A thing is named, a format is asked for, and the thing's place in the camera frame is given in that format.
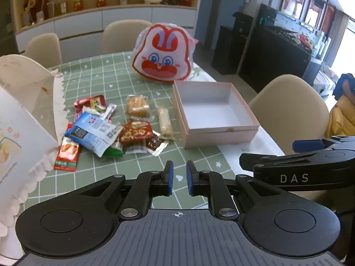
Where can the blue-grey bin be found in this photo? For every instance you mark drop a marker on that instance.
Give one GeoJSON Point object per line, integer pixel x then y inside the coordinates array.
{"type": "Point", "coordinates": [314, 68]}

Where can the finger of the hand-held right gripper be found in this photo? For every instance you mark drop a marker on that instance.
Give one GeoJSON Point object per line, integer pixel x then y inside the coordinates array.
{"type": "Point", "coordinates": [307, 145]}
{"type": "Point", "coordinates": [277, 159]}

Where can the green packet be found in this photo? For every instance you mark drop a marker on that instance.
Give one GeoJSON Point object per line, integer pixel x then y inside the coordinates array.
{"type": "Point", "coordinates": [113, 151]}

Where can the brown candy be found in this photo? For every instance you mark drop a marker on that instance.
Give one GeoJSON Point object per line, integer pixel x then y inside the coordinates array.
{"type": "Point", "coordinates": [154, 144]}

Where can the long red packet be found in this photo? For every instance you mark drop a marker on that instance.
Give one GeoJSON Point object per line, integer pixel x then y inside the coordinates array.
{"type": "Point", "coordinates": [66, 155]}

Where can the pink cardboard box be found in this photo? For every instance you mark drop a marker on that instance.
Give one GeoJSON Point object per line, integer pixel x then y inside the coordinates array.
{"type": "Point", "coordinates": [222, 136]}

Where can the black water dispenser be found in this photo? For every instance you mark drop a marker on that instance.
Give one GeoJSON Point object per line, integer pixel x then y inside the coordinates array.
{"type": "Point", "coordinates": [233, 50]}

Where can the black cabinet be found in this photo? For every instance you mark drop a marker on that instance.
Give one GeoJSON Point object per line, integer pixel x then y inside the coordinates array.
{"type": "Point", "coordinates": [277, 55]}

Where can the white printed paper bag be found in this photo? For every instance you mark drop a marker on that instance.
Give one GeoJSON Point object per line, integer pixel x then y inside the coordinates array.
{"type": "Point", "coordinates": [16, 133]}

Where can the red foil packet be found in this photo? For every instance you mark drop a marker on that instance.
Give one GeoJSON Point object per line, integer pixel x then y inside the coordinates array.
{"type": "Point", "coordinates": [93, 102]}

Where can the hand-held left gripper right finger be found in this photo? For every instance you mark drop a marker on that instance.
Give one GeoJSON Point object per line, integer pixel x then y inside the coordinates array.
{"type": "Point", "coordinates": [190, 178]}

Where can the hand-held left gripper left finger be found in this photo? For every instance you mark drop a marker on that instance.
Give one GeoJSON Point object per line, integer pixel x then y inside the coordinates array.
{"type": "Point", "coordinates": [169, 178]}

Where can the red-brown printed packet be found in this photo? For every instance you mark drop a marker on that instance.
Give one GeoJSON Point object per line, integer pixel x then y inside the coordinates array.
{"type": "Point", "coordinates": [136, 133]}

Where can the red and white rabbit bag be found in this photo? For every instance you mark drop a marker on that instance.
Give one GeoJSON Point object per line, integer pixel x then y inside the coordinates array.
{"type": "Point", "coordinates": [163, 61]}

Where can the blue and white packet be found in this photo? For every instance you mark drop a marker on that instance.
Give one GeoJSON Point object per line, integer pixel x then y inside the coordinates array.
{"type": "Point", "coordinates": [88, 133]}

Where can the round bread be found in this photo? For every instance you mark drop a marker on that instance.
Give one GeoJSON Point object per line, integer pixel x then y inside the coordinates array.
{"type": "Point", "coordinates": [137, 106]}

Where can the beige chair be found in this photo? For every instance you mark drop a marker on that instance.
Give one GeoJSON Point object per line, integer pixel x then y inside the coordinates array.
{"type": "Point", "coordinates": [288, 110]}
{"type": "Point", "coordinates": [126, 36]}
{"type": "Point", "coordinates": [43, 48]}

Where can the gold trophy figure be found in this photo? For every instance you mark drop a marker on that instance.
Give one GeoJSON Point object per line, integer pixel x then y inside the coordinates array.
{"type": "Point", "coordinates": [30, 5]}

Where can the cracker bar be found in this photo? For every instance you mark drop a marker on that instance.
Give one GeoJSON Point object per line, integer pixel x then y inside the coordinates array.
{"type": "Point", "coordinates": [165, 122]}

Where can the wooden shelf with white cabinets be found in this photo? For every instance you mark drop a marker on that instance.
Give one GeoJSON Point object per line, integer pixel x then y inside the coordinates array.
{"type": "Point", "coordinates": [83, 22]}

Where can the glass cup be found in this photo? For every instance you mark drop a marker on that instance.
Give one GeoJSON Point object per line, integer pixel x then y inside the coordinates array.
{"type": "Point", "coordinates": [63, 7]}

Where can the yellow and blue jacket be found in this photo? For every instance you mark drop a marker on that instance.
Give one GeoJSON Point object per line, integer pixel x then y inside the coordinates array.
{"type": "Point", "coordinates": [342, 116]}

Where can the black-framed glass tank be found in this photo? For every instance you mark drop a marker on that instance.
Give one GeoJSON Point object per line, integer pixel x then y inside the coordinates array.
{"type": "Point", "coordinates": [302, 13]}

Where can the green checked tablecloth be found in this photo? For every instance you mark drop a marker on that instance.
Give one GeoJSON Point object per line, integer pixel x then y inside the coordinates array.
{"type": "Point", "coordinates": [111, 69]}

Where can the white stick packet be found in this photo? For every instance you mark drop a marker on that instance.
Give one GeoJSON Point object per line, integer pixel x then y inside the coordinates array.
{"type": "Point", "coordinates": [109, 111]}

